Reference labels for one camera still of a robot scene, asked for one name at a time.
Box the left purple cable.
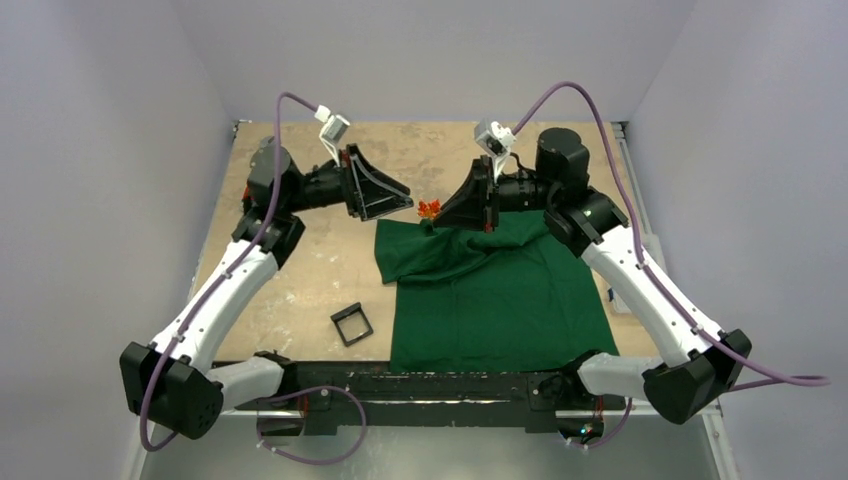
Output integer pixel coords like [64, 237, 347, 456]
[139, 91, 367, 465]

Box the aluminium rail frame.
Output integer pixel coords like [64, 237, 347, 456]
[135, 121, 723, 419]

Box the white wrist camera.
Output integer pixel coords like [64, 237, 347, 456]
[314, 105, 351, 166]
[474, 120, 516, 181]

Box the clear plastic parts box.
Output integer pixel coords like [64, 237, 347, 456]
[607, 289, 631, 315]

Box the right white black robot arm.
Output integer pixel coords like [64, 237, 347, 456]
[433, 122, 752, 424]

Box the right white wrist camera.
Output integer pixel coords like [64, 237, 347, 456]
[474, 120, 516, 181]

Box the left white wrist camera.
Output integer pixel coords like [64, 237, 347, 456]
[314, 105, 351, 166]

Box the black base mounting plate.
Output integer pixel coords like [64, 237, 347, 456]
[235, 361, 626, 444]

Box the black square frame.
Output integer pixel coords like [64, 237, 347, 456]
[330, 302, 374, 347]

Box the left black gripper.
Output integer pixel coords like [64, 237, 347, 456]
[284, 143, 412, 220]

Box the orange leaf brooch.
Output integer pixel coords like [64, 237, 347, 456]
[417, 199, 442, 220]

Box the green t-shirt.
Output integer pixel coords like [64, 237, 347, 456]
[374, 212, 618, 372]

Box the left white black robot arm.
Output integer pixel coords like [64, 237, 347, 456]
[119, 137, 413, 439]

